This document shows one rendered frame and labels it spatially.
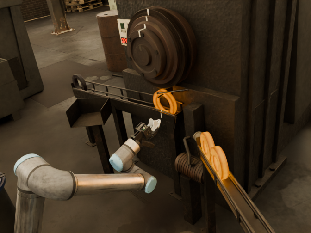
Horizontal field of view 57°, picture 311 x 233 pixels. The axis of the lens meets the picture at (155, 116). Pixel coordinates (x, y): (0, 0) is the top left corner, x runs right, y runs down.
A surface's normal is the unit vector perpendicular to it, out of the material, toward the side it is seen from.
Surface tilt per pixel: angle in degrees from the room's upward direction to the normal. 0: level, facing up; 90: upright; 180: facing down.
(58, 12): 90
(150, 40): 90
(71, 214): 0
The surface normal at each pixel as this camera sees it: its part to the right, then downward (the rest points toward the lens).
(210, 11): -0.70, 0.43
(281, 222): -0.12, -0.86
